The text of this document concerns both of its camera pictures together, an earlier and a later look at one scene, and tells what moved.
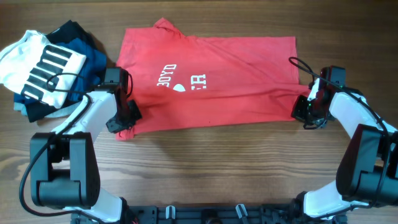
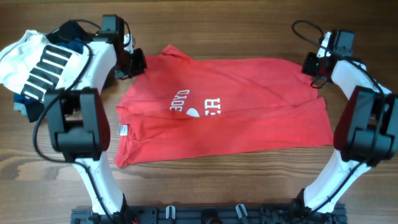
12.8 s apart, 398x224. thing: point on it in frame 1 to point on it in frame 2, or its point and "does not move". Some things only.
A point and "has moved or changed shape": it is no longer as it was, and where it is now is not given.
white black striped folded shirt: x=31 y=67 does not move
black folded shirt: x=69 y=30 does not move
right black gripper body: x=306 y=111 to x=311 y=65
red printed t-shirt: x=180 y=81 has moved or changed shape
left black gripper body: x=127 y=116 to x=132 y=64
